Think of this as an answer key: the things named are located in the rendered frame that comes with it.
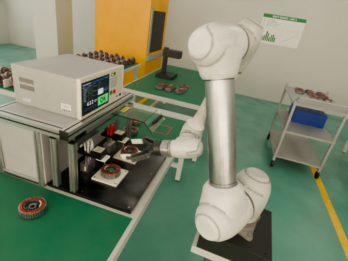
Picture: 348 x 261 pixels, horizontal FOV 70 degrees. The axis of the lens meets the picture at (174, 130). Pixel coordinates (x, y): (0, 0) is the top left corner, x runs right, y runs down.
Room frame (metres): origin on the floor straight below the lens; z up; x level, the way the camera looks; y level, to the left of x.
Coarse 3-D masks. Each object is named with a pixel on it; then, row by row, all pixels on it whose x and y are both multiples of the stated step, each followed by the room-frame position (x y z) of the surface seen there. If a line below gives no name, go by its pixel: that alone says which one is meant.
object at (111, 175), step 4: (108, 164) 1.17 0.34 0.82; (112, 164) 1.17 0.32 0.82; (100, 168) 1.12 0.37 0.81; (104, 168) 1.12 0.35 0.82; (108, 168) 1.15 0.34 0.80; (112, 168) 1.16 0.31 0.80; (116, 168) 1.15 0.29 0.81; (120, 168) 1.15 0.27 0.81; (100, 172) 1.10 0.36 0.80; (104, 172) 1.09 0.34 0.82; (108, 172) 1.09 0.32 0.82; (112, 172) 1.10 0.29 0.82; (116, 172) 1.10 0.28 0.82; (120, 172) 1.13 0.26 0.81; (104, 176) 1.08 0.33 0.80; (108, 176) 1.08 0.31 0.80; (112, 176) 1.08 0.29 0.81; (116, 176) 1.09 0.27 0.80
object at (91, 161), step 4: (84, 160) 1.16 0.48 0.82; (92, 160) 1.17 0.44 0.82; (80, 164) 1.13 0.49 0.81; (84, 164) 1.12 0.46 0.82; (88, 164) 1.13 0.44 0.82; (92, 164) 1.16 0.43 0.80; (80, 168) 1.13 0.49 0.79; (88, 168) 1.12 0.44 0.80; (92, 168) 1.16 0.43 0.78; (88, 172) 1.12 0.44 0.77
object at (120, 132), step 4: (104, 132) 1.39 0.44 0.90; (116, 132) 1.38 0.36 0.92; (120, 132) 1.38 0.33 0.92; (124, 132) 1.39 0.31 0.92; (104, 136) 1.37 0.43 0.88; (108, 136) 1.36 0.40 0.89; (112, 136) 1.36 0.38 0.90; (116, 136) 1.35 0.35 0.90; (120, 136) 1.35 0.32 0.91; (124, 136) 1.38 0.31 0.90; (108, 140) 1.37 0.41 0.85; (120, 140) 1.34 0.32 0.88; (124, 140) 1.36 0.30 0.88
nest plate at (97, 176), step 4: (96, 172) 1.12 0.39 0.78; (124, 172) 1.16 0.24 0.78; (96, 176) 1.09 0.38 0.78; (100, 176) 1.10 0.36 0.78; (120, 176) 1.12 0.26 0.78; (124, 176) 1.14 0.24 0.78; (96, 180) 1.07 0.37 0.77; (100, 180) 1.06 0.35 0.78; (104, 180) 1.07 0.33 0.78; (108, 180) 1.07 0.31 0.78; (112, 180) 1.08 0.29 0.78; (116, 180) 1.08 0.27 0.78; (120, 180) 1.09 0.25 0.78; (108, 184) 1.05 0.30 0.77; (112, 184) 1.05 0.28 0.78; (116, 184) 1.05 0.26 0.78
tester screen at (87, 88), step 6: (102, 78) 1.26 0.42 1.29; (108, 78) 1.32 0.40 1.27; (84, 84) 1.11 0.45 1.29; (90, 84) 1.15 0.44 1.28; (96, 84) 1.21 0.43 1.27; (102, 84) 1.26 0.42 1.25; (108, 84) 1.33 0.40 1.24; (84, 90) 1.11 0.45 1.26; (90, 90) 1.15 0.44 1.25; (96, 90) 1.21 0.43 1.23; (84, 96) 1.11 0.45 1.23; (90, 96) 1.15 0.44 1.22; (96, 96) 1.21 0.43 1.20; (84, 102) 1.11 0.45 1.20; (96, 102) 1.21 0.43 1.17; (84, 108) 1.11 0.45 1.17
